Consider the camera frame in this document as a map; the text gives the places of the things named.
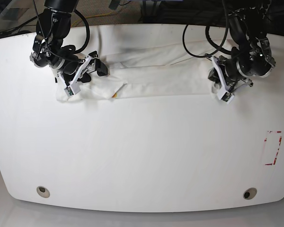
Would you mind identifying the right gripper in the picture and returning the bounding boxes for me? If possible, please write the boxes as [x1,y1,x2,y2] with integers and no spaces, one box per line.
[54,51,108,84]

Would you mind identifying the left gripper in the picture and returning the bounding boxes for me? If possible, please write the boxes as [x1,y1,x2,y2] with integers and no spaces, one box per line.
[213,55,253,89]

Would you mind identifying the white printed T-shirt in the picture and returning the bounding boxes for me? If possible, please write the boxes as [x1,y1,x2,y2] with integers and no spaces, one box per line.
[56,44,213,102]

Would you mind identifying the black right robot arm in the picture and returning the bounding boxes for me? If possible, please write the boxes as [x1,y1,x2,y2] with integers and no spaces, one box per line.
[30,0,90,85]

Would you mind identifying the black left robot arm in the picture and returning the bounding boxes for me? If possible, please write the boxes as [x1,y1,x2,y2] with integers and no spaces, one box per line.
[217,0,276,92]

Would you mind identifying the red tape rectangle marker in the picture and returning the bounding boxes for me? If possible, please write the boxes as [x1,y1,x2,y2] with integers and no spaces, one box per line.
[262,131,282,166]

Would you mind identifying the right table grommet hole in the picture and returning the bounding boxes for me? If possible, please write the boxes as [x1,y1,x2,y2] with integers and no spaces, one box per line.
[243,188,257,200]

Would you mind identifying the table grommet hole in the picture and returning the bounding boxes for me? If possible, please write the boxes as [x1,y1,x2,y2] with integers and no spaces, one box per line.
[243,188,257,200]
[36,186,50,198]

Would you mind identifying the left table grommet hole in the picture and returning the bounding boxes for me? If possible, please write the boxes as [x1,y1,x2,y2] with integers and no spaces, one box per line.
[36,186,50,198]

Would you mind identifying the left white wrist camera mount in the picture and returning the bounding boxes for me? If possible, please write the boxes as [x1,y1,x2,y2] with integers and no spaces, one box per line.
[209,56,253,104]

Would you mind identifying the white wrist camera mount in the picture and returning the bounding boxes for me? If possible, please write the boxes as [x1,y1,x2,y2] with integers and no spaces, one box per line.
[209,56,253,104]
[56,53,100,97]

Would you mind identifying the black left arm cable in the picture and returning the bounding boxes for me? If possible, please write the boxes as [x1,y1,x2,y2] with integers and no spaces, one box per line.
[182,0,232,59]

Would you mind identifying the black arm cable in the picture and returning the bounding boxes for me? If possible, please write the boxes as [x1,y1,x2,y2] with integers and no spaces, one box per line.
[72,10,90,55]
[182,0,232,59]

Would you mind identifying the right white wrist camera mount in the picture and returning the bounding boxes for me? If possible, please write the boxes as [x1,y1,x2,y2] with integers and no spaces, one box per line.
[56,53,100,97]

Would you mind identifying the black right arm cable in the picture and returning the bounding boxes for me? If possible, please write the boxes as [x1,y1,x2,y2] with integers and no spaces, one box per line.
[72,10,90,55]

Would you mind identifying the yellow cable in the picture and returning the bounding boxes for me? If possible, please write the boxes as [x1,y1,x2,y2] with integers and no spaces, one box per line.
[72,9,116,28]

